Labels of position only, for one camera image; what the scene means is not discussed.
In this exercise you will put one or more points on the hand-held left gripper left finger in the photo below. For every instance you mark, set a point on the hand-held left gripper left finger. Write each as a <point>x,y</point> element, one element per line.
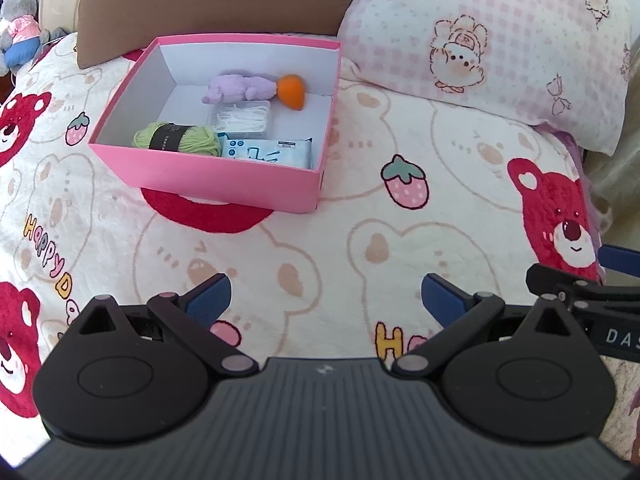
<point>210,301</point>

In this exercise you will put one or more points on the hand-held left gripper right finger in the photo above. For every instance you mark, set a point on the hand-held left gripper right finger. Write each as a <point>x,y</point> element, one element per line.
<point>442,301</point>

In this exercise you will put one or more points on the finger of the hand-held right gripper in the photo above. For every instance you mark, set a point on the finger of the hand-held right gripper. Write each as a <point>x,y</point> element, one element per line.
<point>600,292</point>
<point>622,259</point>

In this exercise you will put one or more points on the pink cardboard box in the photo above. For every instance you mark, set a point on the pink cardboard box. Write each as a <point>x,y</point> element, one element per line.
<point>200,180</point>

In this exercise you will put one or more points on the blue wet wipes packet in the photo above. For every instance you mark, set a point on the blue wet wipes packet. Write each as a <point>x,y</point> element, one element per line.
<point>265,152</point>

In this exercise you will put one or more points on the green yarn ball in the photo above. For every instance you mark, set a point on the green yarn ball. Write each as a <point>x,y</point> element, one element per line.
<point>200,140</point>

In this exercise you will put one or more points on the small white cotton swab box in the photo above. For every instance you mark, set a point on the small white cotton swab box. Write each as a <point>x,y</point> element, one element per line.
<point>240,117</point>

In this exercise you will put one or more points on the purple plush flower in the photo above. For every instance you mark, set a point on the purple plush flower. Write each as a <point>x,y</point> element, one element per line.
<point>237,87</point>

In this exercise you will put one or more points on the orange makeup sponge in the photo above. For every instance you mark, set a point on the orange makeup sponge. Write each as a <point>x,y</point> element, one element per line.
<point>292,91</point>

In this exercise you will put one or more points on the beige bedding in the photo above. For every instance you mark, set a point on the beige bedding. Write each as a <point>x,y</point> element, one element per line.
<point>620,160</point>

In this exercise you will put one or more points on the pink checked pillow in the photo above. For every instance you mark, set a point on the pink checked pillow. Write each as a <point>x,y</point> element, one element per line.
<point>500,35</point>

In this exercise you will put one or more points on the brown pillow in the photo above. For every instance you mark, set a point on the brown pillow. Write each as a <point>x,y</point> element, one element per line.
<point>200,0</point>

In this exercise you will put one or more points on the grey plush toy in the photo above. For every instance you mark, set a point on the grey plush toy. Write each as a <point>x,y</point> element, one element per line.
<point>20,25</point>

